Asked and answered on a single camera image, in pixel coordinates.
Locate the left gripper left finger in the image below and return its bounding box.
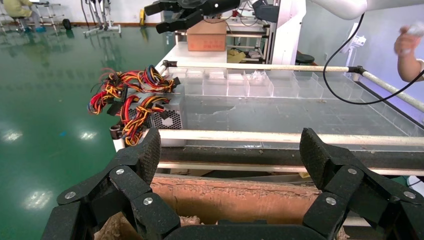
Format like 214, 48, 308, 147
41, 127, 181, 240

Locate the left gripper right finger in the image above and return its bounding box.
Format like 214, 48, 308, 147
299, 127, 424, 240

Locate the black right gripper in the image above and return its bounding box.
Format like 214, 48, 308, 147
144, 0, 243, 35

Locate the white handheld device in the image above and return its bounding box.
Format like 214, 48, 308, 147
405, 21, 424, 38

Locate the person's bare forearm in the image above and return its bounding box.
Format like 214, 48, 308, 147
397, 52, 424, 84

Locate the person's bare hand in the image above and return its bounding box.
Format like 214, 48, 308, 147
394, 25, 424, 57

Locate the plain brown cardboard box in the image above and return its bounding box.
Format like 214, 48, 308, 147
186, 19, 228, 52

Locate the clear plastic tray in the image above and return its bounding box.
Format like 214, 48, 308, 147
202, 79, 229, 98
319, 72, 355, 100
296, 72, 325, 100
166, 67, 187, 81
247, 71, 275, 99
272, 77, 301, 99
226, 79, 250, 98
183, 78, 205, 97

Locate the brown cardboard box with dividers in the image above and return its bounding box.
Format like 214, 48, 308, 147
94, 173, 349, 240

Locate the white cabinet column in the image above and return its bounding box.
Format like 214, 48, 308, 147
269, 0, 307, 65

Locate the black round stool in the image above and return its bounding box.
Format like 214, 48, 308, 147
294, 52, 316, 66

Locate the seated person in yellow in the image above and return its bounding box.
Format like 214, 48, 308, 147
2, 0, 46, 33

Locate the black cable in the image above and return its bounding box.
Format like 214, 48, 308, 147
322, 13, 424, 106

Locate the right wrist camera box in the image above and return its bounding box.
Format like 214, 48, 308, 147
253, 0, 280, 23

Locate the black conveyor frame beam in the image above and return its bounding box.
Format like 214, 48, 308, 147
158, 145, 424, 170

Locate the metal frame rack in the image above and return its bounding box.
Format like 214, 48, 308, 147
33, 1, 65, 36

